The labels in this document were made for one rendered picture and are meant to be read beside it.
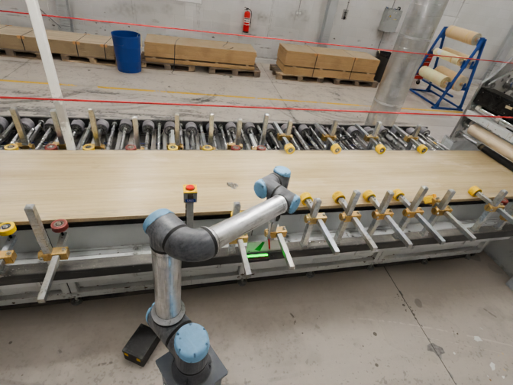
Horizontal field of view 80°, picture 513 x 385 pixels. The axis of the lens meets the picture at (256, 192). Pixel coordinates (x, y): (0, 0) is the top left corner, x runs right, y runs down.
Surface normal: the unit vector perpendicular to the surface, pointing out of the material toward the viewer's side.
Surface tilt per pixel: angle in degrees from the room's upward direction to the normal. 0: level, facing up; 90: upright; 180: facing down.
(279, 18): 90
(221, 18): 90
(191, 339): 5
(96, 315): 0
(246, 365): 0
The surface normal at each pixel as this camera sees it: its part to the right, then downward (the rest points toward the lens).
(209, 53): 0.18, 0.62
